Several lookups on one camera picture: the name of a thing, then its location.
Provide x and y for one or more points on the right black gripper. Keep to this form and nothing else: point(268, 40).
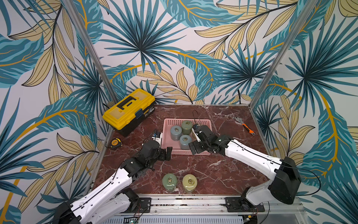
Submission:
point(200, 139)

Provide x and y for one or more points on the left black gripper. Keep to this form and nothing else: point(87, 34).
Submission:
point(163, 157)

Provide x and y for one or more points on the blue tea canister front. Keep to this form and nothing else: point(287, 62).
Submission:
point(185, 140)

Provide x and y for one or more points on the blue tea canister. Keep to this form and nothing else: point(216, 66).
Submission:
point(185, 140)
point(176, 133)

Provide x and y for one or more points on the pink perforated plastic basket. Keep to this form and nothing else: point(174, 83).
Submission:
point(166, 134)

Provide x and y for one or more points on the dark green tea canister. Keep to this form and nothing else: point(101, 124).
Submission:
point(169, 182)

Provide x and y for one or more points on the yellow-green tea canister front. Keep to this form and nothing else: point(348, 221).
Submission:
point(189, 183)

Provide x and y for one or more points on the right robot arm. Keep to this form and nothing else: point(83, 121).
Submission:
point(283, 176)

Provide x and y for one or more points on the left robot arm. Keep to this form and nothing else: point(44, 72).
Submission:
point(113, 196)

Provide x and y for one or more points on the blue tea canister back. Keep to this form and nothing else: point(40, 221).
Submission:
point(176, 133)

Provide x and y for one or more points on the green tea canister back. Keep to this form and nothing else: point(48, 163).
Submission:
point(186, 127)

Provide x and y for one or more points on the yellow black tape measure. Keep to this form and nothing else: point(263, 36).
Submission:
point(115, 143)

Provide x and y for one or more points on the yellow black toolbox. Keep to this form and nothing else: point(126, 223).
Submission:
point(126, 115)

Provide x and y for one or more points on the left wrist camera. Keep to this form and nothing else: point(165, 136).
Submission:
point(157, 136)

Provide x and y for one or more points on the orange handled adjustable wrench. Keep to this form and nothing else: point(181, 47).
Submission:
point(239, 121)

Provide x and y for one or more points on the aluminium front rail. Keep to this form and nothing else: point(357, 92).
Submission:
point(192, 209)

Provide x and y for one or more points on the left aluminium frame post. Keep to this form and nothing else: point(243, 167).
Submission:
point(74, 15)

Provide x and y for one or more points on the aluminium frame post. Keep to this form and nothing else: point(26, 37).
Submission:
point(308, 7)
point(74, 15)

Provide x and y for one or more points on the right aluminium frame post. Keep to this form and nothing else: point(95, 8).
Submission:
point(308, 7)

